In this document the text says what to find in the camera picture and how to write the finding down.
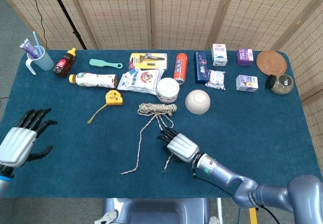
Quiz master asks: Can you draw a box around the round woven rattan coaster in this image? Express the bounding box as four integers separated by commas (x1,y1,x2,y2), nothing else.
256,50,288,76

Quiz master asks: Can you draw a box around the purple toothpaste tube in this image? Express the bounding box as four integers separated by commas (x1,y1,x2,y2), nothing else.
19,37,41,59

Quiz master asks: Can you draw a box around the light blue toothbrush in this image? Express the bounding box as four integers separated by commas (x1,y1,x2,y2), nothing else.
32,31,43,57

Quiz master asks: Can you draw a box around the blue-grey robot torso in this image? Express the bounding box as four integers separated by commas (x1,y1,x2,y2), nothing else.
94,198,223,224

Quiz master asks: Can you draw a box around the glass jar with black lid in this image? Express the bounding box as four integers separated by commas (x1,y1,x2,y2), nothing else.
264,74,295,95

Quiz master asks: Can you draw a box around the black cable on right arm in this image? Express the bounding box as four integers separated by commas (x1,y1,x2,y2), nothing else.
191,158,278,224

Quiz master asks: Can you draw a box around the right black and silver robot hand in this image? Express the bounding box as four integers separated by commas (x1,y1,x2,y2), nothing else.
156,127,201,164

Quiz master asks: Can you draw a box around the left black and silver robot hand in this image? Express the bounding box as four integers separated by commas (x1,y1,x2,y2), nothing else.
0,107,58,170

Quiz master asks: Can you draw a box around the white milk carton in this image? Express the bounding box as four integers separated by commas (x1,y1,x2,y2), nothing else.
211,43,228,67

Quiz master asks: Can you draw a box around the thin black hanging cable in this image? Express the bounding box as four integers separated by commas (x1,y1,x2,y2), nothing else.
24,0,48,49

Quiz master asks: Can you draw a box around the black tripod pole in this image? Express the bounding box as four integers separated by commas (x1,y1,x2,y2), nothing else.
47,0,88,50

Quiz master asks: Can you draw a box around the white-label drink bottle yellow cap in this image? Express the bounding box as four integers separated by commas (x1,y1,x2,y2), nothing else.
68,72,119,89

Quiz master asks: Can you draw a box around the orange drink can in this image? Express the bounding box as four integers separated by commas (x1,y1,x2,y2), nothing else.
173,52,189,85

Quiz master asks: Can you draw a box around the yellow tape measure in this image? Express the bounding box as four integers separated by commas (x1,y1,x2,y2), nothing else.
87,89,124,124

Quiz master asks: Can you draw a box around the brown honey bottle yellow cap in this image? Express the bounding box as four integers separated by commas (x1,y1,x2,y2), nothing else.
52,47,77,78

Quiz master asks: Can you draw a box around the mint green brush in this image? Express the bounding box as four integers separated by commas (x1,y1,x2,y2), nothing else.
89,58,124,70

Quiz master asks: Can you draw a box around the white crumpled packet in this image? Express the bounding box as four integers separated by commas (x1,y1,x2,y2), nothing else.
204,69,227,91

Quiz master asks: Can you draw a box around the beige speckled braided rope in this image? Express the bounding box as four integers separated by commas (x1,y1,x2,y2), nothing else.
120,102,178,176

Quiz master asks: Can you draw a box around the razor in yellow blister pack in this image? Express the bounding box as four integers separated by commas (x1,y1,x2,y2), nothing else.
129,52,168,70

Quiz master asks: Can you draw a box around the white snack bag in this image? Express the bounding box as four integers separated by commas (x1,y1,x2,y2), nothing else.
117,67,165,96

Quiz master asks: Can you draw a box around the light blue plastic mug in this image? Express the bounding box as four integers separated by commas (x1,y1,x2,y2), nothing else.
25,45,55,76

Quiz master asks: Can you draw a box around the purple and white fruit carton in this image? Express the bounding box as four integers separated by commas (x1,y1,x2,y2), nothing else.
236,74,259,93

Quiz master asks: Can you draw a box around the beige upturned bowl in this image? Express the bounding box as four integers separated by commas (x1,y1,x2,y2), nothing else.
185,89,211,116

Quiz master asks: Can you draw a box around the small purple carton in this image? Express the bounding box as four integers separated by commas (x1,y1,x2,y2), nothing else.
236,48,254,66

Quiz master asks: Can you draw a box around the dark blue table cloth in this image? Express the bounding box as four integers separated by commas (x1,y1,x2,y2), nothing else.
0,49,323,199

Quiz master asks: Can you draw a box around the clear plastic jar of clips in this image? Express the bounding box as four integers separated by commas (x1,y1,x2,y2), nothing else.
156,77,180,104

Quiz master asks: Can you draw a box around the dark blue long box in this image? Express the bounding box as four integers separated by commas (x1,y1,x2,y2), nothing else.
194,51,210,85

